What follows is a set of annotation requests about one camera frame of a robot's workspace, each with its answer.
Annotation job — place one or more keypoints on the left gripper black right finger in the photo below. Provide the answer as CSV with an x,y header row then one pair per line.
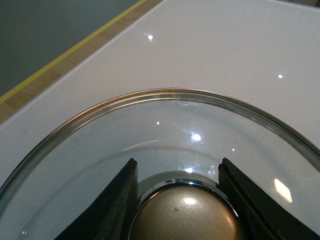
x,y
263,217

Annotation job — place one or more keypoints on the glass pot lid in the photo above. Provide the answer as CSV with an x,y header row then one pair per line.
x,y
178,137

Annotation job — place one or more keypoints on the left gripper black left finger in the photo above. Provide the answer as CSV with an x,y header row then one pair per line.
x,y
107,216

